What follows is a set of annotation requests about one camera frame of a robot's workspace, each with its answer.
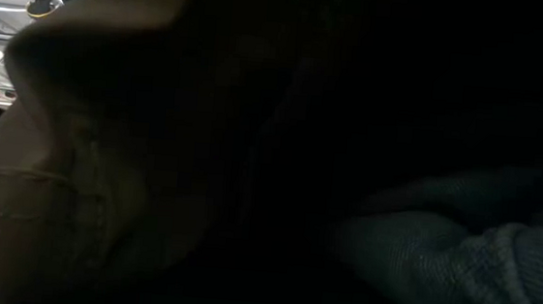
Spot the khaki garment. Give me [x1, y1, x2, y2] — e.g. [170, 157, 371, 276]
[0, 0, 294, 304]

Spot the black garment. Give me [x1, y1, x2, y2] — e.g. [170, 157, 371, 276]
[162, 0, 543, 304]

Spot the black ceiling cable reel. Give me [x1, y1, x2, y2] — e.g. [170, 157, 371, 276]
[24, 0, 62, 22]

